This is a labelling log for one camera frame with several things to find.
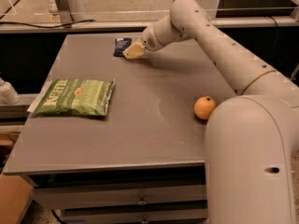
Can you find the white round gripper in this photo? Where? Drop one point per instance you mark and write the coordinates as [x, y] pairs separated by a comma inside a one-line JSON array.
[[149, 42]]

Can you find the dark blue rxbar wrapper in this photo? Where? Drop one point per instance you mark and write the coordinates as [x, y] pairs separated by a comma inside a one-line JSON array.
[[121, 44]]

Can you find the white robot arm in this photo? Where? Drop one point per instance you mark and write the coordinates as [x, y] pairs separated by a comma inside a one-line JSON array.
[[249, 138]]

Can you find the green jalapeno chip bag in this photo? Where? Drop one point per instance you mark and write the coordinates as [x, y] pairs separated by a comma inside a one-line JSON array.
[[73, 96]]

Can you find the orange fruit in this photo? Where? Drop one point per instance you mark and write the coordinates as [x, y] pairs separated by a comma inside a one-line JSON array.
[[204, 107]]

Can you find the white pipe at left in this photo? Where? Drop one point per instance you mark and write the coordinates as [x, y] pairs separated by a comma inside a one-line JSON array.
[[8, 93]]

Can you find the upper grey drawer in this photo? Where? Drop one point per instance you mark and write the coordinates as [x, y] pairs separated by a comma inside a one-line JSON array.
[[90, 197]]

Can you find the grey drawer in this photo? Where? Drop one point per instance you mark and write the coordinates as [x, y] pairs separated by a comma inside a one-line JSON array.
[[139, 214], [90, 197]]

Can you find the lower grey drawer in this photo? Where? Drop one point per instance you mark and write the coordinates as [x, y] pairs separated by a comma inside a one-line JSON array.
[[139, 214]]

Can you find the brown cardboard box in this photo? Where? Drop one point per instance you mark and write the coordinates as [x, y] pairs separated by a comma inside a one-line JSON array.
[[14, 199]]

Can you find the left metal bracket post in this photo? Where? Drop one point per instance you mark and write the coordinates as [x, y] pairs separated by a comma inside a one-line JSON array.
[[64, 11]]

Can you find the grey metal rail frame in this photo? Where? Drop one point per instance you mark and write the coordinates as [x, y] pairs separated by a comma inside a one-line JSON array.
[[13, 27]]

